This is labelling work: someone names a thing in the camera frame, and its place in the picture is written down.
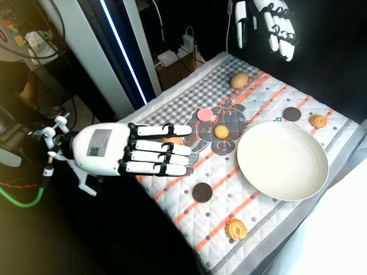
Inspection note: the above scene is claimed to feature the cream round plate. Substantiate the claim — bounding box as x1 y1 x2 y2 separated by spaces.
236 121 330 202

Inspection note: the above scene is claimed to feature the grey column with blue light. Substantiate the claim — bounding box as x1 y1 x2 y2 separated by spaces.
38 0 163 118

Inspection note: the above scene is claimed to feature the thin white cable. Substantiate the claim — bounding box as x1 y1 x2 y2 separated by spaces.
225 0 233 54

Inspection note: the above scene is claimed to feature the brown egg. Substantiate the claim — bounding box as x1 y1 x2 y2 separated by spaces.
162 136 184 146
230 72 249 89

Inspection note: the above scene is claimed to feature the green cable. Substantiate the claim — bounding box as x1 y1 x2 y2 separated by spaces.
0 184 45 209

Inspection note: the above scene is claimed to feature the white power strip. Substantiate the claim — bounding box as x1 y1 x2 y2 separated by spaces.
157 49 187 67

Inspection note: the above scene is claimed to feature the grey quilt with bear print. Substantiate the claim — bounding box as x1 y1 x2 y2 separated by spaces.
122 51 367 275

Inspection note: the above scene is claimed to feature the orange braided cable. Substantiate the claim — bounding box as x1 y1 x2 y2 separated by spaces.
0 180 45 190

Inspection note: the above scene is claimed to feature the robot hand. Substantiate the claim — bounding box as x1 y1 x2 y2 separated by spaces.
233 0 299 62
71 122 193 177

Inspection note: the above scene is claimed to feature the person's leg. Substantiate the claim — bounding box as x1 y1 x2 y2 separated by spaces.
18 70 65 120

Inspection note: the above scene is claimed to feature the golden swirl butter cookie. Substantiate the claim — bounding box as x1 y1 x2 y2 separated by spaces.
225 219 248 241
309 113 328 129

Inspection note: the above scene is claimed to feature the white charger adapter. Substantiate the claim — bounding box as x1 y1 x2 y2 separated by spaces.
181 26 195 49

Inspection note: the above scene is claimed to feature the round yellow biscuit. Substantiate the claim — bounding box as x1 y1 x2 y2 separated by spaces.
213 124 230 140

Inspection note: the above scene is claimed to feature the brown cardboard box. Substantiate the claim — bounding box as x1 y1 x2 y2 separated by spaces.
154 53 206 91

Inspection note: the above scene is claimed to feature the dark chocolate sandwich cookie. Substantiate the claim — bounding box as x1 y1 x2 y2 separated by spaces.
192 182 213 203
282 107 302 122

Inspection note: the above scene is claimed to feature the pink sandwich cookie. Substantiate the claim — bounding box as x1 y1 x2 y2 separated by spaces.
197 108 214 122

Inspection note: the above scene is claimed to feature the black cable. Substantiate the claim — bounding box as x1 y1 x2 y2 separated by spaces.
0 0 67 61

